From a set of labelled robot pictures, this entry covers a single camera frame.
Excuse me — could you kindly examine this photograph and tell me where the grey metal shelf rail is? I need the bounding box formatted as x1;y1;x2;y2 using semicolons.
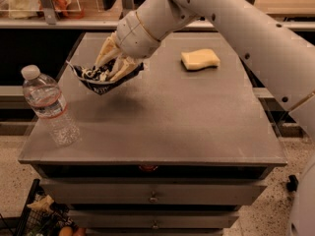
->
0;18;315;31

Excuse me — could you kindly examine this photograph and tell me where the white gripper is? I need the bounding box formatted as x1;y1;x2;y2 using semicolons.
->
94;11;160;83

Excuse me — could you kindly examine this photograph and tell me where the black wire basket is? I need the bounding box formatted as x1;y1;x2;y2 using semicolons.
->
14;179;87;236

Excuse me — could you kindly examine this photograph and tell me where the clear plastic water bottle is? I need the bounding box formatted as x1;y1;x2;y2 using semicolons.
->
21;65;80;146

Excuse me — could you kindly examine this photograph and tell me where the upper grey drawer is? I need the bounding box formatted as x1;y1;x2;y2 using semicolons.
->
41;179;266;206

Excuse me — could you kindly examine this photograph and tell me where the black metal floor frame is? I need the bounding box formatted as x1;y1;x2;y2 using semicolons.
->
286;175;298;192

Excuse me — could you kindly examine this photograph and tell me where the blue chip bag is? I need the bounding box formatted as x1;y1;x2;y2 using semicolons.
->
68;59;144;95

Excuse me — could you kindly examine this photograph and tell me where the grey drawer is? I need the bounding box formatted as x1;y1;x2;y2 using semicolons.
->
41;179;266;206
70;210;238;229

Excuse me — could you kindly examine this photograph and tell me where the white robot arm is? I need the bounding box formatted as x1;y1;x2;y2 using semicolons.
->
94;0;315;139

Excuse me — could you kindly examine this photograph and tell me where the clear plastic bin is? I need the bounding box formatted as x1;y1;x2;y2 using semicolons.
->
0;0;84;19

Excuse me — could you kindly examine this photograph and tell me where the lower grey drawer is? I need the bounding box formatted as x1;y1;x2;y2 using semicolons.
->
70;210;238;229

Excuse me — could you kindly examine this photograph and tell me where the yellow sponge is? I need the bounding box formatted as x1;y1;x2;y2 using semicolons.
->
181;49;221;71

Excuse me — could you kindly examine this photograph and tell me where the grey drawer cabinet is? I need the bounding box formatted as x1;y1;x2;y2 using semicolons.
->
20;32;286;236

